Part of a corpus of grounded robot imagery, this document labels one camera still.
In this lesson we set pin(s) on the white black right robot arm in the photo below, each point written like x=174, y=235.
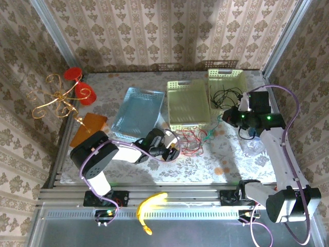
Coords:
x=280, y=159

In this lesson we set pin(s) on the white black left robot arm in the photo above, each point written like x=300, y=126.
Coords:
x=128, y=154

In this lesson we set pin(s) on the floral print tablecloth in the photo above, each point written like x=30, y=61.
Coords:
x=180, y=167

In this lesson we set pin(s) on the blue perforated basket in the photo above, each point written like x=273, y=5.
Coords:
x=136, y=113

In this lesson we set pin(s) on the pale yellow perforated basket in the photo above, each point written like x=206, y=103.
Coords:
x=226, y=74

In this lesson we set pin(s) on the green perforated basket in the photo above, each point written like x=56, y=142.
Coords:
x=187, y=103

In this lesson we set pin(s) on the clear plastic cup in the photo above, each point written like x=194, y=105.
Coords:
x=254, y=148

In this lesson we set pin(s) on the yellow banana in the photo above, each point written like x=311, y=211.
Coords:
x=151, y=200

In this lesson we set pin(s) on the orange translucent board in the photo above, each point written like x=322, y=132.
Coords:
x=90, y=124

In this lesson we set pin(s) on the red wine glass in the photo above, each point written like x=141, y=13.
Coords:
x=83, y=94

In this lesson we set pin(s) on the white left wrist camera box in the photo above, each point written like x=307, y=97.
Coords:
x=171, y=137

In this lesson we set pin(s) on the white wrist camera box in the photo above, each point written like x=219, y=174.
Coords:
x=171, y=137
x=245, y=103

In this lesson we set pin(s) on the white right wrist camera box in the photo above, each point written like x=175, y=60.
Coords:
x=245, y=103

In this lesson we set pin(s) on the aluminium frame rail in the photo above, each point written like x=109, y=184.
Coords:
x=180, y=195

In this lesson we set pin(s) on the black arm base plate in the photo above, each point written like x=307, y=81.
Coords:
x=123, y=198
x=227, y=199

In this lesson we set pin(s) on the aluminium frame post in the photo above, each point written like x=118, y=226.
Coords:
x=54, y=33
x=285, y=38

